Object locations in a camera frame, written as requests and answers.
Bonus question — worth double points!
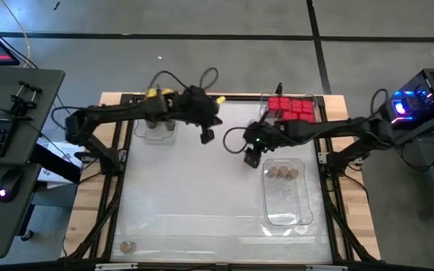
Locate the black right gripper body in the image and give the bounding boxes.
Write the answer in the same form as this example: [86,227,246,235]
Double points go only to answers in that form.
[243,123,280,151]

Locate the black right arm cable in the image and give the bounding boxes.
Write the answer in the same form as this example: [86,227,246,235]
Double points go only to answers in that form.
[222,126,255,155]

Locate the black desk leg bar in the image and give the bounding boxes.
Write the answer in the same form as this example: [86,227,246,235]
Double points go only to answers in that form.
[32,144,83,184]

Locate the white paper sheet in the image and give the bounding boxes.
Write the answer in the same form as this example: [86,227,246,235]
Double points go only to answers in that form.
[38,139,86,185]

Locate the yellow cable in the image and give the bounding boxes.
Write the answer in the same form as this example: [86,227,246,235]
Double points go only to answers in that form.
[0,0,32,69]

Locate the small clear plastic bin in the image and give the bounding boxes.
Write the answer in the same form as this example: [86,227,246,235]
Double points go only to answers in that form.
[258,92,319,126]
[133,88,179,146]

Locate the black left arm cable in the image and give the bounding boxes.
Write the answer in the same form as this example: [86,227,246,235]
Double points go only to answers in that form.
[147,66,220,93]

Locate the black clamp stand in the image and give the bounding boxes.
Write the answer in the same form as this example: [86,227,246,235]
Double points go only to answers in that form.
[0,80,44,117]

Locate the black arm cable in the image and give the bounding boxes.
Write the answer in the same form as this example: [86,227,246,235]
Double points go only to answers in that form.
[222,126,255,155]
[147,66,220,93]

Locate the black computer mouse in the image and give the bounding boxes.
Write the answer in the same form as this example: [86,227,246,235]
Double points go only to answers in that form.
[0,168,25,203]

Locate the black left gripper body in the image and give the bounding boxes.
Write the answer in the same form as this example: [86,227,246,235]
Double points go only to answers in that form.
[181,85,220,129]

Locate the large clear plastic bin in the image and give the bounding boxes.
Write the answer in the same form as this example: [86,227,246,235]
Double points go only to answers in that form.
[261,157,315,227]

